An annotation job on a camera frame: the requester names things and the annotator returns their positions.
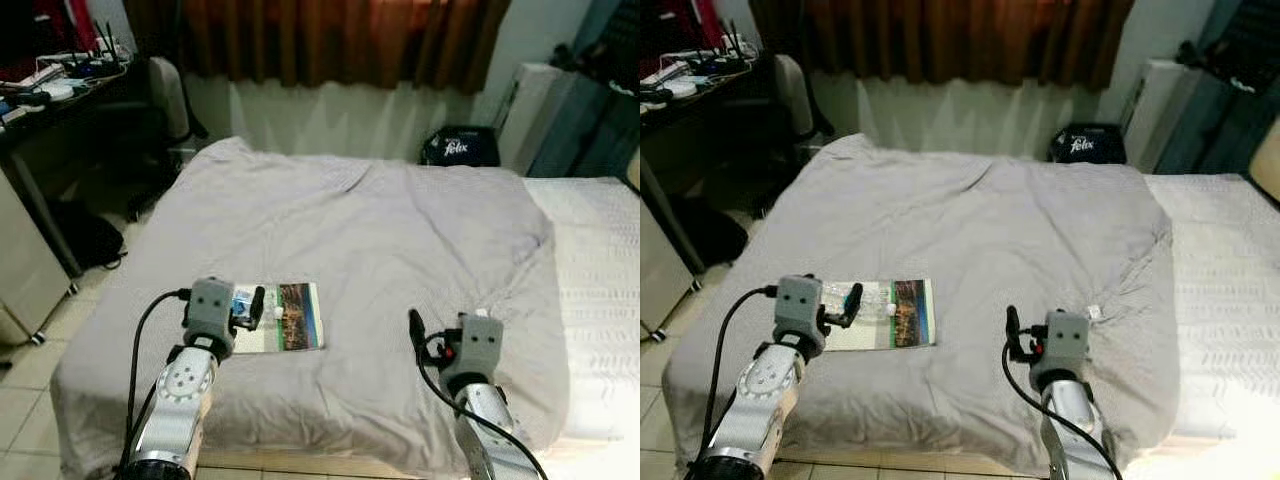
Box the clear plastic bottle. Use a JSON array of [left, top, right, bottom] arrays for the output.
[[820, 283, 899, 324], [231, 286, 285, 327]]

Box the grey duvet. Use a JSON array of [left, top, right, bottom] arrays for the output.
[[661, 132, 1182, 480], [50, 136, 572, 480]]

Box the black bag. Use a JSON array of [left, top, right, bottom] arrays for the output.
[[49, 199, 127, 270], [664, 194, 747, 267]]

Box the white rolling cabinet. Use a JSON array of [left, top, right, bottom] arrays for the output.
[[640, 214, 702, 337], [0, 169, 77, 347]]

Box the dark blue felix box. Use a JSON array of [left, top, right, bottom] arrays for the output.
[[1049, 122, 1129, 167], [419, 124, 502, 169]]

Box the white quilted mattress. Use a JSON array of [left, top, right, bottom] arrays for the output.
[[520, 176, 641, 443], [1140, 172, 1280, 453]]

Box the black office chair beige cover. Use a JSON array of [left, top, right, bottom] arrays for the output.
[[147, 56, 207, 167], [769, 52, 837, 167]]

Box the white tall cabinet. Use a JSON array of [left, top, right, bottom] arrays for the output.
[[496, 61, 577, 177], [1119, 57, 1197, 174]]

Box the dark desk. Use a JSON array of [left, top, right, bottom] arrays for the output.
[[0, 55, 137, 282], [640, 54, 762, 277]]

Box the brown curtain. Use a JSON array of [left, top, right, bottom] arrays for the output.
[[124, 0, 512, 92], [749, 0, 1137, 90]]

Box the black router with antennas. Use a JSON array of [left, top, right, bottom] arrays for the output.
[[698, 18, 758, 78], [86, 18, 133, 79]]

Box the cream tufted headboard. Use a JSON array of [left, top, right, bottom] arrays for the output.
[[1247, 139, 1280, 202]]

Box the black stand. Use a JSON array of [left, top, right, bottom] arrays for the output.
[[1175, 35, 1280, 96], [550, 38, 641, 96]]

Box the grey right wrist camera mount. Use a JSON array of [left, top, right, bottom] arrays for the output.
[[457, 312, 505, 380], [1042, 309, 1092, 380]]

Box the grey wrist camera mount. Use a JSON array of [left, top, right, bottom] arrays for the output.
[[184, 277, 238, 340], [457, 312, 505, 380], [1042, 309, 1092, 380], [772, 274, 827, 337]]

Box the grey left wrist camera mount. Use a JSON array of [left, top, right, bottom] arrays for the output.
[[184, 277, 238, 340], [772, 274, 827, 337]]

